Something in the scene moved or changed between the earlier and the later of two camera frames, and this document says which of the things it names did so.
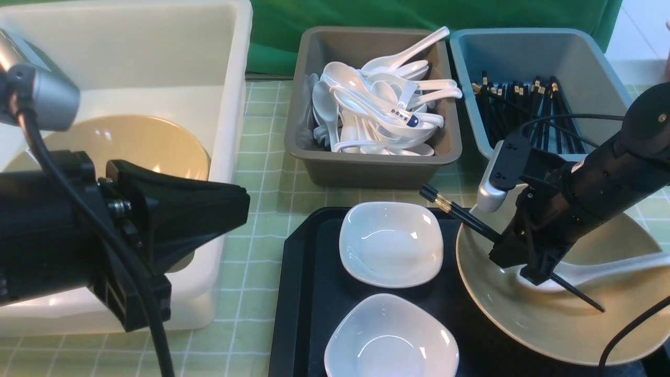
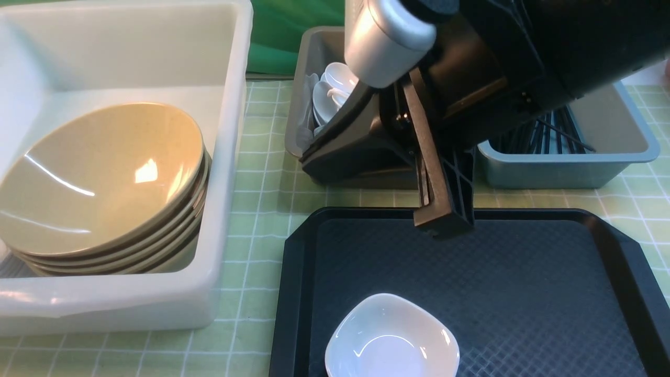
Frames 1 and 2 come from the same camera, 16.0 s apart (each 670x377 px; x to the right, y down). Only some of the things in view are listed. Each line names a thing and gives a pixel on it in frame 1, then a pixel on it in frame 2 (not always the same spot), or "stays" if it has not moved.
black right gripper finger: (508, 252) → (354, 151)
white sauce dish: (390, 335) stays
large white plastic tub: (188, 61) stays
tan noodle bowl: (551, 323) → (103, 178)
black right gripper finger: (541, 264) → (451, 173)
